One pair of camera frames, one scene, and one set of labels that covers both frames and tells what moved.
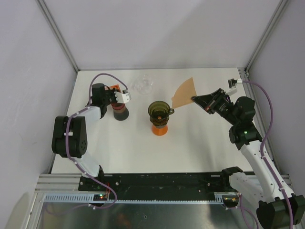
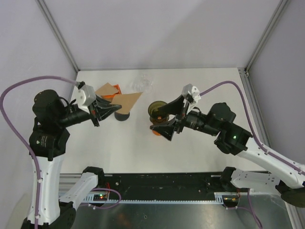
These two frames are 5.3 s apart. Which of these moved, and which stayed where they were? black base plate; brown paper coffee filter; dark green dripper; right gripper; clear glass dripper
Moved: brown paper coffee filter; right gripper
Stayed: black base plate; clear glass dripper; dark green dripper
